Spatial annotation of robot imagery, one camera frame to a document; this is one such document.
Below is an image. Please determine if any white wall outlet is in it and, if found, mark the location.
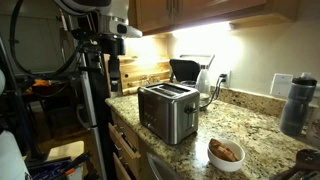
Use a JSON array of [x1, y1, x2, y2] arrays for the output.
[[218, 70, 232, 89]]

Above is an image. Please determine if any wooden cutting board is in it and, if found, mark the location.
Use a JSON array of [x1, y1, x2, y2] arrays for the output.
[[117, 54, 173, 97]]

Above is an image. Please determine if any clear glass bottle silver cap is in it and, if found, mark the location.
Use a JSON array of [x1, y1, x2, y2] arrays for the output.
[[195, 64, 212, 111]]

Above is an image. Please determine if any white rounded housing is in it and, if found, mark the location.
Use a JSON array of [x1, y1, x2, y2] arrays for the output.
[[0, 129, 32, 180]]

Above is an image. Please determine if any blue and black tool clutter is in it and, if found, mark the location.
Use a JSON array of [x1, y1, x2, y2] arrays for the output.
[[25, 150, 93, 180]]

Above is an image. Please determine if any wooden drawer cabinet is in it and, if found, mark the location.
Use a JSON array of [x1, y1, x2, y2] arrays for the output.
[[107, 108, 149, 180]]

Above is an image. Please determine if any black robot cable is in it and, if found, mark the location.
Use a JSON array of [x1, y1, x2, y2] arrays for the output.
[[8, 0, 86, 80]]

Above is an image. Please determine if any grey sports bottle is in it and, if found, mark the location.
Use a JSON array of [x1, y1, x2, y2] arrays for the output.
[[278, 72, 318, 137]]

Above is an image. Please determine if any small orange object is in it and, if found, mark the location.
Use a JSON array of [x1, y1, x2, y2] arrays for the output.
[[31, 78, 53, 88]]

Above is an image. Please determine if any wooden stool top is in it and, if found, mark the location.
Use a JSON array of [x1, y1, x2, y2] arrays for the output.
[[45, 140, 86, 162]]

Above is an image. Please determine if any stainless steel toaster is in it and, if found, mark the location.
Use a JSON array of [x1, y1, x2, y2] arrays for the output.
[[137, 82, 201, 146]]

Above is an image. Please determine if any black stand pole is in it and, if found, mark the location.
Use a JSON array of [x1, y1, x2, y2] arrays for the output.
[[77, 33, 117, 180]]

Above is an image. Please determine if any under-cabinet light strip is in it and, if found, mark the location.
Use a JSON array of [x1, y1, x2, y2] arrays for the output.
[[171, 21, 233, 38]]

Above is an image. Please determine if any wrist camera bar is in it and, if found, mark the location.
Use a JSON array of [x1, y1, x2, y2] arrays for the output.
[[111, 20, 144, 39]]

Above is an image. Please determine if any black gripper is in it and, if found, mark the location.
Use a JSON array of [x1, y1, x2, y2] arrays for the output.
[[99, 33, 127, 93]]

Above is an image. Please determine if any black round utensil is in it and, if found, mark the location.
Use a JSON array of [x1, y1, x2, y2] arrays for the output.
[[269, 148, 320, 180]]

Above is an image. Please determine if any white ceramic bowl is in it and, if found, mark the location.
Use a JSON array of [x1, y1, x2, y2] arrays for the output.
[[207, 137, 246, 173]]

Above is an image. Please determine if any black power plug cable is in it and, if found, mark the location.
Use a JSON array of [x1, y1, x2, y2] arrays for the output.
[[199, 73, 228, 112]]

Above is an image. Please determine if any white switch plate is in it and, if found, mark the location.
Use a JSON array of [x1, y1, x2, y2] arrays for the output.
[[269, 72, 295, 99]]

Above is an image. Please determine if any black coffee maker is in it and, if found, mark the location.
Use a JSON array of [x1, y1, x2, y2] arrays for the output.
[[168, 54, 216, 88]]

